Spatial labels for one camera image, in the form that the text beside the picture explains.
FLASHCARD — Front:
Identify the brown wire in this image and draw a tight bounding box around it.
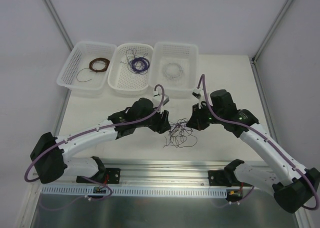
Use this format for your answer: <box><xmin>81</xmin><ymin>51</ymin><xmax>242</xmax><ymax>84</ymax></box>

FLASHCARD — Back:
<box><xmin>162</xmin><ymin>123</ymin><xmax>198</xmax><ymax>149</ymax></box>
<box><xmin>76</xmin><ymin>57</ymin><xmax>111</xmax><ymax>83</ymax></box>

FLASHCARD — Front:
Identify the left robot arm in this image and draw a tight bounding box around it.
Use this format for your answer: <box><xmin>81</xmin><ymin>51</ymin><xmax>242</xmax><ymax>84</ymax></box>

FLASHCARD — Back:
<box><xmin>30</xmin><ymin>97</ymin><xmax>171</xmax><ymax>184</ymax></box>

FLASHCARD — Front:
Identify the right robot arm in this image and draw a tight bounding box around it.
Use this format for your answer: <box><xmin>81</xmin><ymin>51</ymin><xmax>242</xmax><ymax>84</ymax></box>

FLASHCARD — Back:
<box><xmin>187</xmin><ymin>88</ymin><xmax>320</xmax><ymax>214</ymax></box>

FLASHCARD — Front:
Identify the right white perforated basket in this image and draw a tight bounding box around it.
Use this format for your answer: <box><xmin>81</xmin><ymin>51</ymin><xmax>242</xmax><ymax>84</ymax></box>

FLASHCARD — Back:
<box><xmin>148</xmin><ymin>41</ymin><xmax>199</xmax><ymax>95</ymax></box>

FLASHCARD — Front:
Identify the white perforated basket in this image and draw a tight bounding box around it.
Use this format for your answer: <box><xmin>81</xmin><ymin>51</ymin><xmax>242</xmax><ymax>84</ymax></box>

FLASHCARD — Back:
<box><xmin>56</xmin><ymin>41</ymin><xmax>117</xmax><ymax>94</ymax></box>
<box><xmin>148</xmin><ymin>41</ymin><xmax>199</xmax><ymax>95</ymax></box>
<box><xmin>107</xmin><ymin>43</ymin><xmax>154</xmax><ymax>95</ymax></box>

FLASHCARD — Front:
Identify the middle white perforated basket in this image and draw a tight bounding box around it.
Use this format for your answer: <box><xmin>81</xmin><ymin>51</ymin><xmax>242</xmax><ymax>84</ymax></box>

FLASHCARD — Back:
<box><xmin>107</xmin><ymin>43</ymin><xmax>154</xmax><ymax>95</ymax></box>

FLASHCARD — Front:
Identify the left white perforated basket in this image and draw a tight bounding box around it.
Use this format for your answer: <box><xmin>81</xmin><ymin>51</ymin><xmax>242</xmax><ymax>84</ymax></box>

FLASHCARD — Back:
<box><xmin>56</xmin><ymin>41</ymin><xmax>117</xmax><ymax>94</ymax></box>

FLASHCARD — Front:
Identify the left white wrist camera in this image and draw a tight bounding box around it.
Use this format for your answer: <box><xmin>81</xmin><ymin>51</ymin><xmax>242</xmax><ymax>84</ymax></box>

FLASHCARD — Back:
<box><xmin>152</xmin><ymin>90</ymin><xmax>170</xmax><ymax>114</ymax></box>

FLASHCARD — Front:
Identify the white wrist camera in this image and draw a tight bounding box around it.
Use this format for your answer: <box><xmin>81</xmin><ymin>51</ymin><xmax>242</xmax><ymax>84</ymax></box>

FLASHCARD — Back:
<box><xmin>192</xmin><ymin>88</ymin><xmax>207</xmax><ymax>109</ymax></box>
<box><xmin>152</xmin><ymin>90</ymin><xmax>170</xmax><ymax>114</ymax></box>

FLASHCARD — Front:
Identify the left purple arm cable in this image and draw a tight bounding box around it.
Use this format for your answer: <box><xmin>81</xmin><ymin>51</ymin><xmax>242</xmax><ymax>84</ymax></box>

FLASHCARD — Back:
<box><xmin>24</xmin><ymin>84</ymin><xmax>166</xmax><ymax>183</ymax></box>

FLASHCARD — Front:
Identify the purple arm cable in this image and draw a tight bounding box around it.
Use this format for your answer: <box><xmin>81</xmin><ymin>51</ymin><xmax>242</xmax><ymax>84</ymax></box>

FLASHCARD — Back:
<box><xmin>198</xmin><ymin>74</ymin><xmax>320</xmax><ymax>210</ymax></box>
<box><xmin>24</xmin><ymin>84</ymin><xmax>166</xmax><ymax>183</ymax></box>

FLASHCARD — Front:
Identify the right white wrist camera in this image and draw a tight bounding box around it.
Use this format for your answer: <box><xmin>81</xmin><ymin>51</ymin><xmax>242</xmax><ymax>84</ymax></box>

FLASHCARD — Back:
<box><xmin>192</xmin><ymin>88</ymin><xmax>207</xmax><ymax>109</ymax></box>

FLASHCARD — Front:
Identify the white coiled wire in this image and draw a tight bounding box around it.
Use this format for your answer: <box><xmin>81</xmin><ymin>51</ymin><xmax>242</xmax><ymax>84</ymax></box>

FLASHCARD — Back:
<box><xmin>162</xmin><ymin>62</ymin><xmax>184</xmax><ymax>79</ymax></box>

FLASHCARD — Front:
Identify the aluminium mounting rail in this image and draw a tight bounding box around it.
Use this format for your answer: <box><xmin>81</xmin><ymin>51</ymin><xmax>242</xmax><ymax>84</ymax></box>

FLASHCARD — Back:
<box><xmin>29</xmin><ymin>158</ymin><xmax>276</xmax><ymax>189</ymax></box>

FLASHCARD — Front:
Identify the purple coiled wire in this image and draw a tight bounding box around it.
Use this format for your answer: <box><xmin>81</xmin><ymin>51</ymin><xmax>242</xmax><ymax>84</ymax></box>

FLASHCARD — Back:
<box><xmin>120</xmin><ymin>48</ymin><xmax>151</xmax><ymax>74</ymax></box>

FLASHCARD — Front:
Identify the right aluminium frame post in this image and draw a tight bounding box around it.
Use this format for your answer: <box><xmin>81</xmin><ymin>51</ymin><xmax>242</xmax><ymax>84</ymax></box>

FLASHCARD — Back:
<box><xmin>251</xmin><ymin>0</ymin><xmax>301</xmax><ymax>64</ymax></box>

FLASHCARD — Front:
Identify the aluminium frame post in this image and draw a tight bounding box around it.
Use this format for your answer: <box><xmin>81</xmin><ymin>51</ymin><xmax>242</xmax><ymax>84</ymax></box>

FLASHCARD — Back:
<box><xmin>251</xmin><ymin>0</ymin><xmax>301</xmax><ymax>64</ymax></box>
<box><xmin>43</xmin><ymin>0</ymin><xmax>74</xmax><ymax>51</ymax></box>

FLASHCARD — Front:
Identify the brown coiled wire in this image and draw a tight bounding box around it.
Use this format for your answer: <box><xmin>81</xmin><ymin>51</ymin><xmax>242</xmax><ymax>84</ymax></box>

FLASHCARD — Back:
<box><xmin>76</xmin><ymin>57</ymin><xmax>111</xmax><ymax>83</ymax></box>

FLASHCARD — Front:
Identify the white slotted cable duct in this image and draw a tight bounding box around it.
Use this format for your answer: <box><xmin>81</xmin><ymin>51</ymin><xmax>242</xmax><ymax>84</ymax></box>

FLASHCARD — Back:
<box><xmin>41</xmin><ymin>185</ymin><xmax>227</xmax><ymax>199</ymax></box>

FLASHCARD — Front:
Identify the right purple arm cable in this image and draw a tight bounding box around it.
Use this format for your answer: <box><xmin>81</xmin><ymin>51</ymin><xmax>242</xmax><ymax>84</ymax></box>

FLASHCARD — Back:
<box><xmin>198</xmin><ymin>74</ymin><xmax>320</xmax><ymax>210</ymax></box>

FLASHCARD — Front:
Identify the left aluminium frame post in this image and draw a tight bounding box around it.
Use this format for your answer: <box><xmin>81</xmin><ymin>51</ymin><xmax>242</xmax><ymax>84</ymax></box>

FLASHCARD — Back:
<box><xmin>43</xmin><ymin>0</ymin><xmax>74</xmax><ymax>51</ymax></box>

